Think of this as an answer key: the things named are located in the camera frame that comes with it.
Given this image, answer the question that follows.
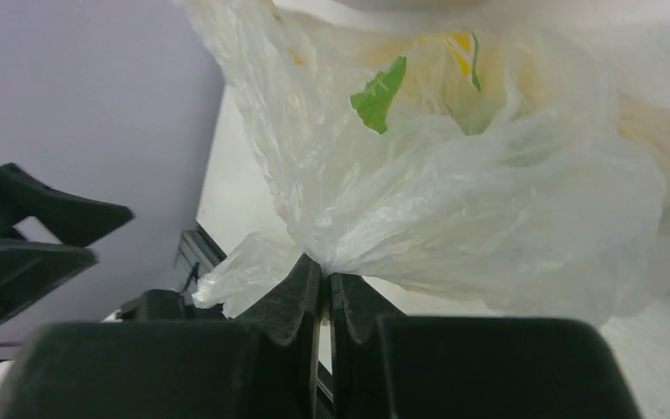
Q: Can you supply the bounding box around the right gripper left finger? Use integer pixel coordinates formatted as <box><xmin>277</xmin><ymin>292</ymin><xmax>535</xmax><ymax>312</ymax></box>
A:
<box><xmin>0</xmin><ymin>256</ymin><xmax>321</xmax><ymax>418</ymax></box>

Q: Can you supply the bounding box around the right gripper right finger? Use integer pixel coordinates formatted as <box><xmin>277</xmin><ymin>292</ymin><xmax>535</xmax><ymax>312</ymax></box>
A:
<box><xmin>329</xmin><ymin>274</ymin><xmax>640</xmax><ymax>418</ymax></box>

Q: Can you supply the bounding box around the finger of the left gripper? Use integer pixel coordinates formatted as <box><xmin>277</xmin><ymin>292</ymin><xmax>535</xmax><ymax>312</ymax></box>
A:
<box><xmin>0</xmin><ymin>237</ymin><xmax>97</xmax><ymax>325</ymax></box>
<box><xmin>0</xmin><ymin>163</ymin><xmax>134</xmax><ymax>247</ymax></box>

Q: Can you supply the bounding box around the clear plastic bag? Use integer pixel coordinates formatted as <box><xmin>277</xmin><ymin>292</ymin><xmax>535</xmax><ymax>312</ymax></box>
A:
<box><xmin>184</xmin><ymin>1</ymin><xmax>670</xmax><ymax>325</ymax></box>

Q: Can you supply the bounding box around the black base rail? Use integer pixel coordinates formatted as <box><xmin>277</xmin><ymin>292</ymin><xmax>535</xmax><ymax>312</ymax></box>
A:
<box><xmin>116</xmin><ymin>222</ymin><xmax>228</xmax><ymax>322</ymax></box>

